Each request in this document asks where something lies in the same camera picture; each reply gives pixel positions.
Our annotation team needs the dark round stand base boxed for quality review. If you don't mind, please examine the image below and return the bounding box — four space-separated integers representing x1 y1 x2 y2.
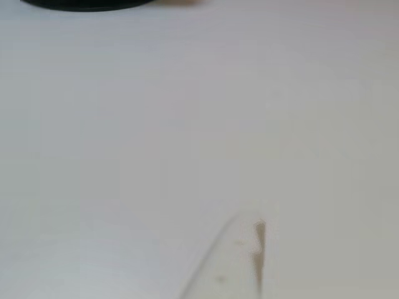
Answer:
19 0 157 13

